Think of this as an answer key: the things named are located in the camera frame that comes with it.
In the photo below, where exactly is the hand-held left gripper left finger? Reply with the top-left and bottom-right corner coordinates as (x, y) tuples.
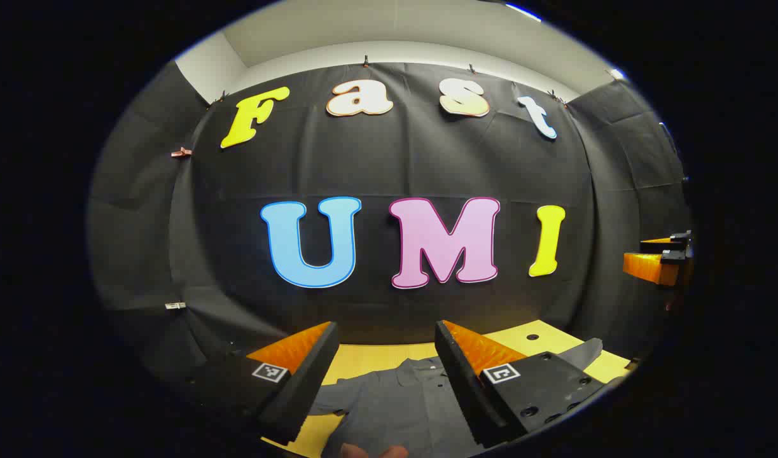
(185, 321), (340, 446)

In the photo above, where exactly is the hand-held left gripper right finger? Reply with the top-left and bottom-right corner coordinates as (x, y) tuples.
(434, 320), (607, 449)

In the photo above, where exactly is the grey button-up shirt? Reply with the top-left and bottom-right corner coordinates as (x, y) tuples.
(309, 337), (604, 458)

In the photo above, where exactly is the black backdrop cloth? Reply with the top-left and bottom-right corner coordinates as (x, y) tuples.
(87, 60), (693, 382)

